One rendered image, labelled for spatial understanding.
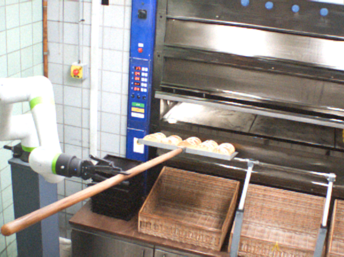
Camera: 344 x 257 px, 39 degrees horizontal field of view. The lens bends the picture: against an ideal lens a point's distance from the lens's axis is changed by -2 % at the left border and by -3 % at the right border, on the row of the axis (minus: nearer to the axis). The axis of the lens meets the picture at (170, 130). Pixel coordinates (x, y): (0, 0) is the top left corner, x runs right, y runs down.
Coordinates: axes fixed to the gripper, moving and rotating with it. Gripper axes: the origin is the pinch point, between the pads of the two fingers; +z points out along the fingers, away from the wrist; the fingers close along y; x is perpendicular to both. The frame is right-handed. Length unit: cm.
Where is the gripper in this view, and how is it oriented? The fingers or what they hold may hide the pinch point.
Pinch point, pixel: (120, 176)
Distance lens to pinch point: 195.7
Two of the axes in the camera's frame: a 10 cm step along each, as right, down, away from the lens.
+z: 9.5, 1.7, -2.5
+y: -1.5, 9.8, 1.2
